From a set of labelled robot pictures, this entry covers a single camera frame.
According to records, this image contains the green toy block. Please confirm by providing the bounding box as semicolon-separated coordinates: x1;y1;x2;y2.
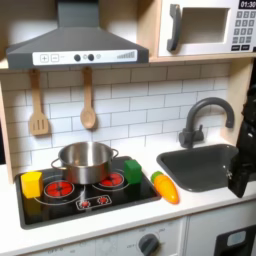
123;159;143;186

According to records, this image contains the yellow toy block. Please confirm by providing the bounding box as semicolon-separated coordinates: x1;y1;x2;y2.
20;171;45;200

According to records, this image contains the dark grey sink basin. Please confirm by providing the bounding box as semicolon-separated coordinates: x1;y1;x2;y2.
156;143;256;193

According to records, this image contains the dark grey tap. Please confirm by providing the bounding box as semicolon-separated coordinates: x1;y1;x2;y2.
178;96;236;149

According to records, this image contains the orange toy carrot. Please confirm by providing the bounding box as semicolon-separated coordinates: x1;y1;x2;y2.
150;170;181;206

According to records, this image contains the dark grey oven knob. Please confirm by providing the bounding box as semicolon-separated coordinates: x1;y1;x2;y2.
137;233;161;256

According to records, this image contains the white toy microwave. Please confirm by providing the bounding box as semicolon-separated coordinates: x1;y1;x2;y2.
157;0;256;58

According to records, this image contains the black stove top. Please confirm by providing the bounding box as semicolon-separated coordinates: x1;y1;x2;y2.
14;155;162;230

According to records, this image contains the wooden spoon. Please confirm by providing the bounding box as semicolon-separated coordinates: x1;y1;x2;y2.
79;66;98;131

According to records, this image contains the grey range hood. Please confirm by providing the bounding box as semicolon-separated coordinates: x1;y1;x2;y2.
5;0;150;71

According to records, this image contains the wooden slotted spatula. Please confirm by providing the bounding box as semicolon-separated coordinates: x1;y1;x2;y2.
27;68;51;137

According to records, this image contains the steel pot with handles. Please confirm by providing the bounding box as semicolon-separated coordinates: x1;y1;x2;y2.
50;141;120;186

